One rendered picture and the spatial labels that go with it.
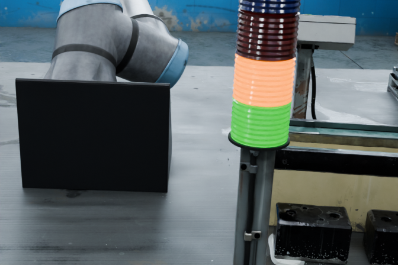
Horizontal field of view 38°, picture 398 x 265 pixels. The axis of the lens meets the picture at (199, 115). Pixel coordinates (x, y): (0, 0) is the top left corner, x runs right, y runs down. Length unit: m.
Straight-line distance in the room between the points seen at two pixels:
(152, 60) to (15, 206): 0.37
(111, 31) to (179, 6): 5.34
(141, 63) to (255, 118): 0.57
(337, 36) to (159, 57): 0.33
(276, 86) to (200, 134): 0.70
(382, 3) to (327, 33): 5.76
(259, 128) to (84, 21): 0.56
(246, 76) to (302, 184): 0.36
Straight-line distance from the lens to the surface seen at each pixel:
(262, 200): 0.63
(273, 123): 0.58
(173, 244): 0.86
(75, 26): 1.07
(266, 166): 0.61
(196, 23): 6.45
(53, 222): 0.92
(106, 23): 1.08
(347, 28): 1.12
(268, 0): 0.55
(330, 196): 0.90
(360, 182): 0.90
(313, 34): 1.10
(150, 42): 1.12
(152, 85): 0.93
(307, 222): 0.82
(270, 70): 0.56
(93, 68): 1.01
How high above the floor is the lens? 1.25
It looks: 19 degrees down
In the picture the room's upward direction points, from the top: 2 degrees clockwise
